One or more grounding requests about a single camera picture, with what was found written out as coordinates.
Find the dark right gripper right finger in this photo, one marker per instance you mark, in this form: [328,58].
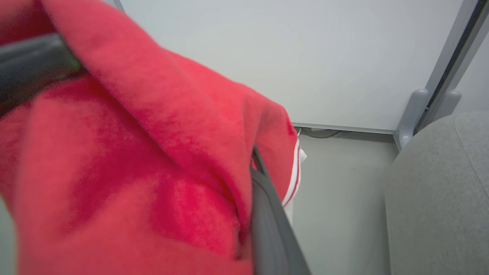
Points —
[271,229]

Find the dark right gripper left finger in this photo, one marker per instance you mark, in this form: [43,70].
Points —
[30,68]

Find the red and white garment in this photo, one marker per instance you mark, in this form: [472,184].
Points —
[133,172]

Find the grey fabric sofa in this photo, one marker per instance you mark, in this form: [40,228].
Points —
[439,198]

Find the large white partition panel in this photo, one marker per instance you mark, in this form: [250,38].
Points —
[286,57]

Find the grey partition foot post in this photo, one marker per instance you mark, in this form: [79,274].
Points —
[445,105]
[412,114]

